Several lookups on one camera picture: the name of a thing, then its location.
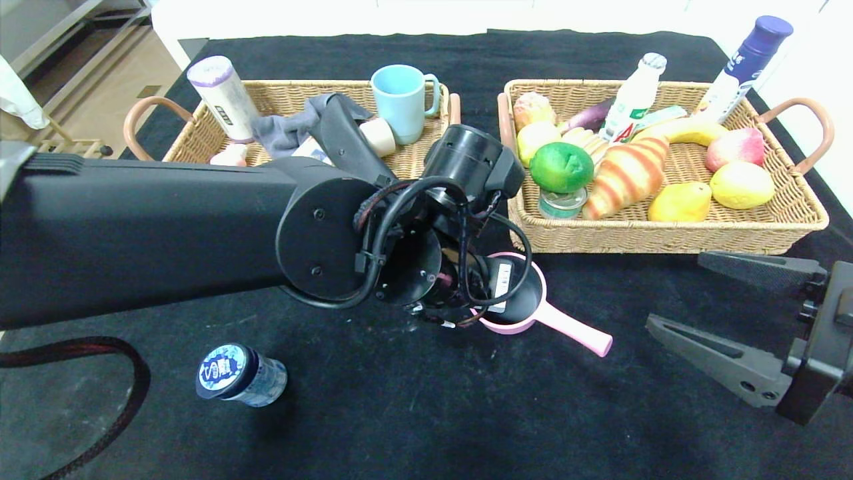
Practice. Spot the gold metal rolling rack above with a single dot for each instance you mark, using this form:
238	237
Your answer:
73	145

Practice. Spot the white hanging fabric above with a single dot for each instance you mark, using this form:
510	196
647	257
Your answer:
16	100

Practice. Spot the pink lotion bottle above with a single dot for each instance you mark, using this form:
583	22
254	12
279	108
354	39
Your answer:
230	156

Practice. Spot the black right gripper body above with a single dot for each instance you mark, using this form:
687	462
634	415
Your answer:
818	346

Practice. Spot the red peach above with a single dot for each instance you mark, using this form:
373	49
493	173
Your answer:
733	148

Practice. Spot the light blue mug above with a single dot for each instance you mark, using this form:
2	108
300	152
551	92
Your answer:
403	100

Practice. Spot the wicker basket with household items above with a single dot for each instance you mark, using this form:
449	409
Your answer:
426	160

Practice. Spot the white milk bottle green label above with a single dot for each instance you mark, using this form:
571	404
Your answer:
633	98

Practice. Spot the yellow pear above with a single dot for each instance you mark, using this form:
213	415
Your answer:
680	203

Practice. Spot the green lime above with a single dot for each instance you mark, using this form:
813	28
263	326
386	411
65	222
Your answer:
561	166

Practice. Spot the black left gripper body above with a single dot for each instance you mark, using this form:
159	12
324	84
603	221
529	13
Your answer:
501	285

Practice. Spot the yellow banana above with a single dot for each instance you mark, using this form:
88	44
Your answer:
693	130

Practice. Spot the white counter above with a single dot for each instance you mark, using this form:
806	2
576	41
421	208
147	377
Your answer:
300	20

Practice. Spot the white bottle with blue cap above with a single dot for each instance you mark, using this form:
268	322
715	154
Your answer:
743	65

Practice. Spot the long striped bread loaf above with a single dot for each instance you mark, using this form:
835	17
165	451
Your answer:
590	141

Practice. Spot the grey cloth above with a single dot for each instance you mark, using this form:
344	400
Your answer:
286	130

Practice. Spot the small cream cup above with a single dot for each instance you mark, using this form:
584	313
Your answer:
380	136

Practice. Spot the green snack pack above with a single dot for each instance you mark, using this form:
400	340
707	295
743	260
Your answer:
663	117

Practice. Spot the yellow lemon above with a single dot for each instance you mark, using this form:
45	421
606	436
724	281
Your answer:
740	185

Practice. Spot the white tumbler with purple lid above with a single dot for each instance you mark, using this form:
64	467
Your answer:
225	98

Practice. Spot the pink bumpy fruit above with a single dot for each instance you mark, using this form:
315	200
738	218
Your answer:
532	108

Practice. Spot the beige soap box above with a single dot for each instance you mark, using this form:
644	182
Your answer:
310	152

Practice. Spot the tin can with green label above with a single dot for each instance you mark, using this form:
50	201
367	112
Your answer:
563	205

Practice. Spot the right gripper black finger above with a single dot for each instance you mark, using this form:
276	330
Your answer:
766	274
726	366

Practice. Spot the black glasses case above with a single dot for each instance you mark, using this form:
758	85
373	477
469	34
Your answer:
350	143

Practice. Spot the yellow-green apple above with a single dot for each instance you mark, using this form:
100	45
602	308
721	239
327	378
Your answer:
533	136

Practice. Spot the pink saucepan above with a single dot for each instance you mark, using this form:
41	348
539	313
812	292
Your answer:
573	330

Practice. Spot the striped croissant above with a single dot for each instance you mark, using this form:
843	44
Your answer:
626	176

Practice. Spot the wicker basket with food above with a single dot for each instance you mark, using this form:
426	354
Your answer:
666	236

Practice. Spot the purple eggplant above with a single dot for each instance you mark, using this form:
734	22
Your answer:
586	118

